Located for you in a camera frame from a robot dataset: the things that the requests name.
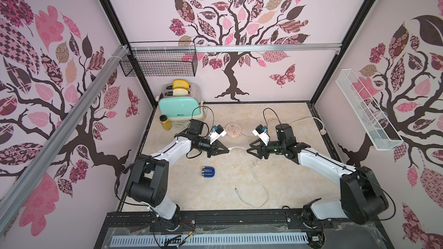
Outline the white usb charging cable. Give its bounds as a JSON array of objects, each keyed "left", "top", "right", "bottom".
[{"left": 228, "top": 146, "right": 271, "bottom": 209}]

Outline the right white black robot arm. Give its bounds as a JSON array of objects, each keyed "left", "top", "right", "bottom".
[{"left": 247, "top": 123, "right": 389, "bottom": 225}]

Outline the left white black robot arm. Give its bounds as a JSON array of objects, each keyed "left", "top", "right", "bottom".
[{"left": 125, "top": 119, "right": 230, "bottom": 220}]

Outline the round pink power strip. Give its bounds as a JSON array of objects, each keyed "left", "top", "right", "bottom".
[{"left": 224, "top": 122, "right": 242, "bottom": 139}]

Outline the mint green toaster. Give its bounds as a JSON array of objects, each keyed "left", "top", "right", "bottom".
[{"left": 156, "top": 83, "right": 203, "bottom": 121}]

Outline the yellow juice bottle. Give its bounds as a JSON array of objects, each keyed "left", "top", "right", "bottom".
[{"left": 159, "top": 115, "right": 172, "bottom": 131}]

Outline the pale bread slice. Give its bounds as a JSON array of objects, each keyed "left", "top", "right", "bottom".
[{"left": 173, "top": 88, "right": 189, "bottom": 96}]

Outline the yellow bread slice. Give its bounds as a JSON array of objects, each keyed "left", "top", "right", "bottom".
[{"left": 173, "top": 79, "right": 190, "bottom": 89}]

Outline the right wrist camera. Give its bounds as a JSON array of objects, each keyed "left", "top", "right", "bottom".
[{"left": 252, "top": 124, "right": 270, "bottom": 145}]

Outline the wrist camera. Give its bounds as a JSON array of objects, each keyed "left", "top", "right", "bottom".
[
  {"left": 209, "top": 125, "right": 227, "bottom": 144},
  {"left": 252, "top": 124, "right": 270, "bottom": 145}
]

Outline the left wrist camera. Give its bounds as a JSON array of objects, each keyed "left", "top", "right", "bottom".
[{"left": 209, "top": 125, "right": 227, "bottom": 144}]

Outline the white toaster power cord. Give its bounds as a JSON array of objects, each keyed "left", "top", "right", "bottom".
[{"left": 171, "top": 105, "right": 209, "bottom": 129}]

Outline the black wire wall basket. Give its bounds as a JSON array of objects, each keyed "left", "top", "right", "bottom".
[{"left": 120, "top": 39, "right": 198, "bottom": 77}]

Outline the back aluminium rail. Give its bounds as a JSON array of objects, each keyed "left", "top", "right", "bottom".
[{"left": 132, "top": 43, "right": 342, "bottom": 53}]

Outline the aluminium rail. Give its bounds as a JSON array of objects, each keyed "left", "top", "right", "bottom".
[
  {"left": 132, "top": 43, "right": 342, "bottom": 53},
  {"left": 1, "top": 45, "right": 129, "bottom": 234}
]

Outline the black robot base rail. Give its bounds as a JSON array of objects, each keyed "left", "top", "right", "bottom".
[{"left": 94, "top": 207, "right": 393, "bottom": 249}]

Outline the white wire wall basket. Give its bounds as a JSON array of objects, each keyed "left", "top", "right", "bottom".
[{"left": 336, "top": 69, "right": 404, "bottom": 151}]

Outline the white slotted cable duct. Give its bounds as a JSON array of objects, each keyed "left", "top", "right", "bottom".
[{"left": 108, "top": 232, "right": 309, "bottom": 249}]

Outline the left aluminium rail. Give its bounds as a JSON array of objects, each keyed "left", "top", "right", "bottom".
[{"left": 1, "top": 45, "right": 129, "bottom": 234}]

